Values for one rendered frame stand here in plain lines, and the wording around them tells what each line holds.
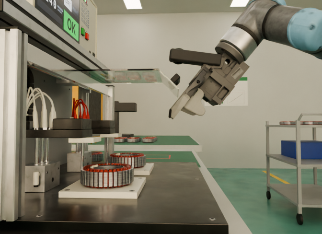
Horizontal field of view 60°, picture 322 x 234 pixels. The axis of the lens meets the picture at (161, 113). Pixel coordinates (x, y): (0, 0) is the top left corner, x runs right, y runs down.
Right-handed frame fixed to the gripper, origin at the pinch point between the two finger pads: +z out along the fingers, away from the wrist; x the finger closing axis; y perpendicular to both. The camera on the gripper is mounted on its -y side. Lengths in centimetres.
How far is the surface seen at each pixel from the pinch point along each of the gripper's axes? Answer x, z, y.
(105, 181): -8.7, 17.8, -1.6
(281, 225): 187, 9, 148
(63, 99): 35, 18, -31
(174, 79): 21.2, -10.0, -4.8
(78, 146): 19.8, 23.6, -14.0
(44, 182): -6.0, 26.6, -11.1
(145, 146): 154, 27, 6
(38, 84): 18.0, 16.3, -34.3
